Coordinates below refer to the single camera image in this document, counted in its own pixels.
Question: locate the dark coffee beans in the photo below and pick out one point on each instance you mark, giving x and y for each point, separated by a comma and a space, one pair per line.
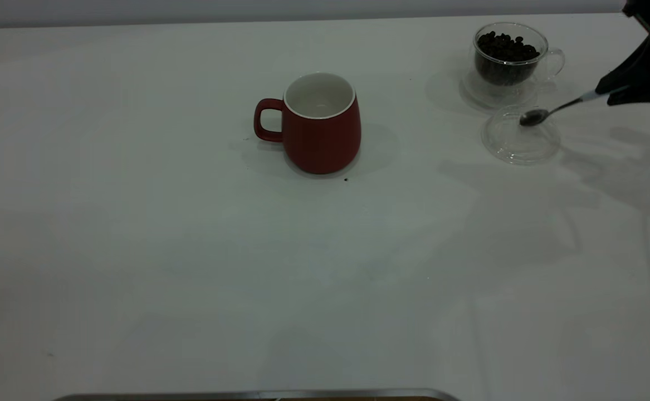
506, 55

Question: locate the double-wall glass cup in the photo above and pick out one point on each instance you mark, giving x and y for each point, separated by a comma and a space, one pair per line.
525, 92

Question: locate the red ceramic mug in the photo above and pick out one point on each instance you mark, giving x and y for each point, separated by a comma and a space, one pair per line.
322, 139

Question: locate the clear glass saucer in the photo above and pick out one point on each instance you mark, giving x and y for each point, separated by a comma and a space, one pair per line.
519, 145

